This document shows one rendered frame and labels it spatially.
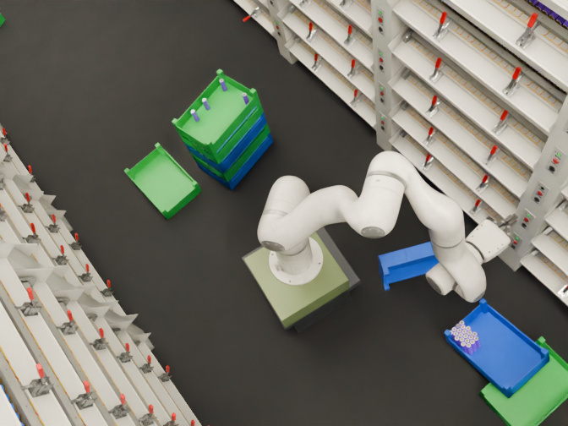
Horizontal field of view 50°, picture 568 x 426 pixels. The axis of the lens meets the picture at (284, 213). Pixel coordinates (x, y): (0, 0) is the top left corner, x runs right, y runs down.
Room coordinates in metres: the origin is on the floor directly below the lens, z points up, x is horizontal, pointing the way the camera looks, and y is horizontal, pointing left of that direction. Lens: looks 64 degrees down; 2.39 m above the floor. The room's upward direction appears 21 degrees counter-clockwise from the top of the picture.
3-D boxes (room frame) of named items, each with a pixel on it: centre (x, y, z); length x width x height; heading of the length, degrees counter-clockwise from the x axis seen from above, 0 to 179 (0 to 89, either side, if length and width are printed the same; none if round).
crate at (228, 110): (1.52, 0.11, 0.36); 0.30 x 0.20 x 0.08; 123
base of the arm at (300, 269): (0.79, 0.02, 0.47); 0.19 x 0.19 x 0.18
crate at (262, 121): (1.52, 0.11, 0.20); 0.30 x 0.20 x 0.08; 123
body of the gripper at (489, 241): (0.54, -0.54, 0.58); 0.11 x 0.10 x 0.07; 109
